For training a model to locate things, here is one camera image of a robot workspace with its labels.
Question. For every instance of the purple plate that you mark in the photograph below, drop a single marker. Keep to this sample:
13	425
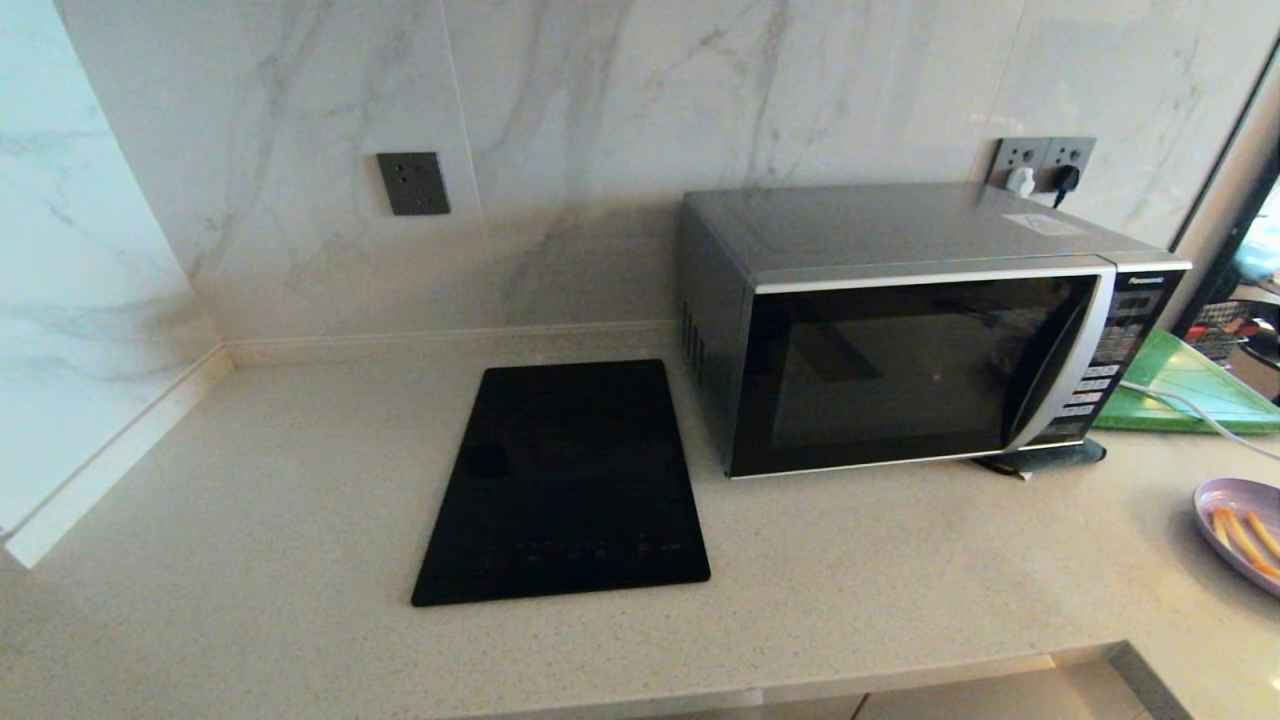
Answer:
1228	493

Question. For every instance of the silver black microwave oven body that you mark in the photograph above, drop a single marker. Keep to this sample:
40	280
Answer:
880	225

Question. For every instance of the black induction cooktop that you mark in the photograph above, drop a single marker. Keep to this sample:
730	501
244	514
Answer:
570	480

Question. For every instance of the white power plug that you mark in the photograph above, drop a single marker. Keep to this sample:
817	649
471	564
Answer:
1020	182

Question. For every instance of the black power plug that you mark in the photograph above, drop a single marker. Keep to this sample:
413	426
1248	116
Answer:
1067	178

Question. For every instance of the green cutting board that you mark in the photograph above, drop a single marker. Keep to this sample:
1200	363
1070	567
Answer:
1200	372

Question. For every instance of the single grey wall socket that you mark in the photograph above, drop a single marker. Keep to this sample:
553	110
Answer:
413	184

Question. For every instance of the grey paired wall socket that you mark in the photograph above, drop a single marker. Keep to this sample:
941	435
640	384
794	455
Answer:
1015	152
1072	150

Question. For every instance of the black window frame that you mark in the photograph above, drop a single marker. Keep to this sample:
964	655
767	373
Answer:
1232	250

